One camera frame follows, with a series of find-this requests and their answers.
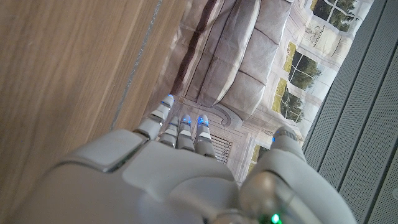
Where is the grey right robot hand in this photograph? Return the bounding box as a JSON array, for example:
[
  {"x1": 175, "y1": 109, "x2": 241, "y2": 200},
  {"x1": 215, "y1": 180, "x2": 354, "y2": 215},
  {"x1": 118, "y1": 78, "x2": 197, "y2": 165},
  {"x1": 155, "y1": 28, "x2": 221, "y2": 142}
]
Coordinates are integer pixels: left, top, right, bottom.
[{"x1": 0, "y1": 94, "x2": 358, "y2": 224}]

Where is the printed sofa room backdrop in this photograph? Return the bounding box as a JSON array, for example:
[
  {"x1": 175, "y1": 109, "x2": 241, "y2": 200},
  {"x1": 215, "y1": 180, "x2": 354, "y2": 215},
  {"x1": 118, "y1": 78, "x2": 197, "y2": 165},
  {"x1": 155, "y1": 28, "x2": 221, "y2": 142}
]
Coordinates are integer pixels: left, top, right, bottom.
[{"x1": 143, "y1": 0, "x2": 374, "y2": 185}]

